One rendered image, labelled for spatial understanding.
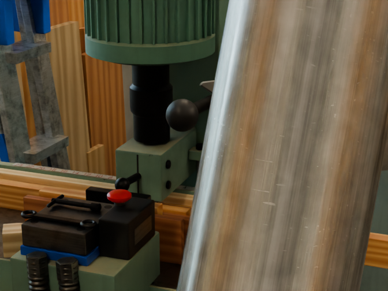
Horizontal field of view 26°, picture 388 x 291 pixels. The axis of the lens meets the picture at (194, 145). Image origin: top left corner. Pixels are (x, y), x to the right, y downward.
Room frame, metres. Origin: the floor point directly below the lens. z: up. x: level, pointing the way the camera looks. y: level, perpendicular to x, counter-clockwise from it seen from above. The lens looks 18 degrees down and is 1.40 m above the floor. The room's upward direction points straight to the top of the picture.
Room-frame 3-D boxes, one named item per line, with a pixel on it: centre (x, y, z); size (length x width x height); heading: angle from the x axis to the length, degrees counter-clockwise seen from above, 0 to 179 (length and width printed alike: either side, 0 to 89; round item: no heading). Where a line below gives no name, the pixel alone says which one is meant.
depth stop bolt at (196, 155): (1.17, 0.00, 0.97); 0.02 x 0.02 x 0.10; 69
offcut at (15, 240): (1.05, 0.24, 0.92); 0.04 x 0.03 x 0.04; 100
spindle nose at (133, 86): (1.13, 0.06, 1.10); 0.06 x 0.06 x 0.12
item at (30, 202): (1.06, 0.13, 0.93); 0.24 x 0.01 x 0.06; 69
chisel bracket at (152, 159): (1.14, 0.05, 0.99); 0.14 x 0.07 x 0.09; 159
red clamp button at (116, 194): (0.96, 0.09, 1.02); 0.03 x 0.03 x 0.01
